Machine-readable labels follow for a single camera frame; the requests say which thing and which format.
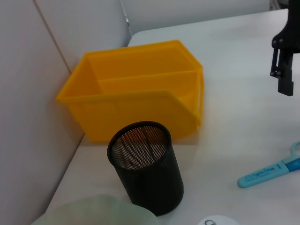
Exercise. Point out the clear green-label water bottle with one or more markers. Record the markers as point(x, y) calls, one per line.
point(218, 220)

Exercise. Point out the black mesh pen cup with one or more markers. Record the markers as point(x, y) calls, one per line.
point(154, 182)

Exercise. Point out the green glass fruit bowl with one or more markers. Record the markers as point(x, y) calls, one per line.
point(93, 211)

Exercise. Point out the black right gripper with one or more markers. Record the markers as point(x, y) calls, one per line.
point(291, 28)

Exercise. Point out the blue plastic scissors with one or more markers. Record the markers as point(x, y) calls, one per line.
point(262, 174)

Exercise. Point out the yellow plastic storage bin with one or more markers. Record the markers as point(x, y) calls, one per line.
point(129, 110)

